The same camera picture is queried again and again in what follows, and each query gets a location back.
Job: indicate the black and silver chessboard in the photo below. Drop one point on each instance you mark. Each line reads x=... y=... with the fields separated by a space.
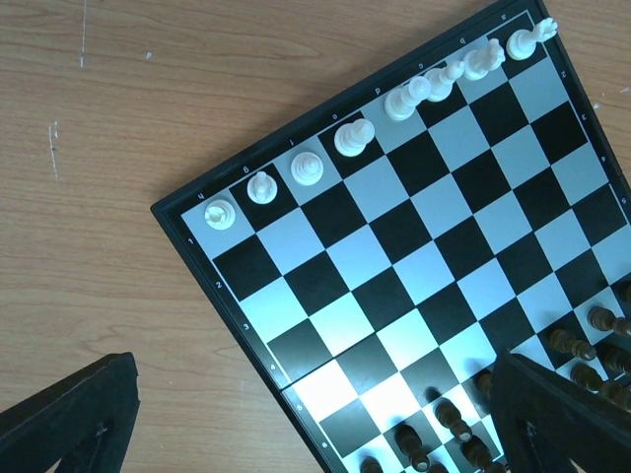
x=475 y=227

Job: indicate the white chess knight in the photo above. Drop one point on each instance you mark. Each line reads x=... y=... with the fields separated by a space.
x=478 y=63

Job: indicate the brown chess piece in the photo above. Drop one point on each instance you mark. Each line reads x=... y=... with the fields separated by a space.
x=617 y=360
x=478 y=455
x=563 y=341
x=450 y=418
x=411 y=445
x=371 y=465
x=604 y=319
x=610 y=390

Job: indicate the white chess bishop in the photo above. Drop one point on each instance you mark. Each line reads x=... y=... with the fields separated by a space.
x=442 y=80

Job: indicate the white chess rook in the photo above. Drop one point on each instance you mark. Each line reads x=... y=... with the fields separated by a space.
x=522 y=43

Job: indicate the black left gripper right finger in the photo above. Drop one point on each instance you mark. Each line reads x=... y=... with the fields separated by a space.
x=547 y=423

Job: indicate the white chess piece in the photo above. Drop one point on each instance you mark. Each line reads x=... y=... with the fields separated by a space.
x=220 y=214
x=351 y=139
x=307 y=168
x=401 y=102
x=262 y=188

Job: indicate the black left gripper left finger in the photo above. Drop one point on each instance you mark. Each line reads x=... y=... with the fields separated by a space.
x=82 y=423

